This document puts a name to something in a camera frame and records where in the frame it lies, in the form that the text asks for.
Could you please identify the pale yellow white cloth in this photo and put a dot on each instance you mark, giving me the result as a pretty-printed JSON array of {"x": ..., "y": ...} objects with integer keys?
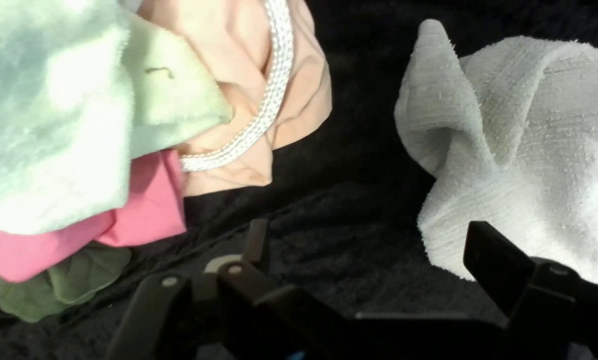
[{"x": 59, "y": 113}]

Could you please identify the black velvet tablecloth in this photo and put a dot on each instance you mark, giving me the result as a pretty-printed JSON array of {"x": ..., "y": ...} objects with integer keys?
[{"x": 351, "y": 220}]

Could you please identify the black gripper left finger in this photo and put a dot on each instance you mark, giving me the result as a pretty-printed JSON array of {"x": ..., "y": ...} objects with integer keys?
[{"x": 198, "y": 312}]

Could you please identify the peach shirt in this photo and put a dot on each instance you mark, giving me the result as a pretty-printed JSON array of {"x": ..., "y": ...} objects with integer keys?
[{"x": 244, "y": 81}]

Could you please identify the pink cloth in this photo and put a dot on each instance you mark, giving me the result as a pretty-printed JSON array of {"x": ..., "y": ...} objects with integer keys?
[{"x": 79, "y": 232}]

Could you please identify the cream white towel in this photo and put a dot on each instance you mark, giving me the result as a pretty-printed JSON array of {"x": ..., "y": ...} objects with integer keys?
[{"x": 530, "y": 147}]

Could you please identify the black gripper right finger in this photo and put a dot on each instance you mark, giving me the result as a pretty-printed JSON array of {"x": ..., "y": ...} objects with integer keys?
[{"x": 544, "y": 300}]

